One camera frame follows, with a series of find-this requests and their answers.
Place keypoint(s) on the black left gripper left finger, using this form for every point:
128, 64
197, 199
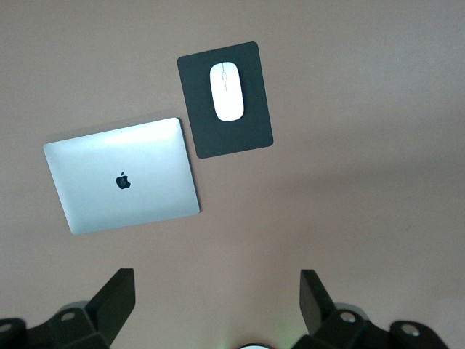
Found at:
109, 309

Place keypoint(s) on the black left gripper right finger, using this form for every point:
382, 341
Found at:
313, 305

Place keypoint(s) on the dark rectangular mouse pad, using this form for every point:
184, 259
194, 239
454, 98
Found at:
232, 138

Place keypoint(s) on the silver Apple laptop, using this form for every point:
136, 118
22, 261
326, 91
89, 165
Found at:
145, 174

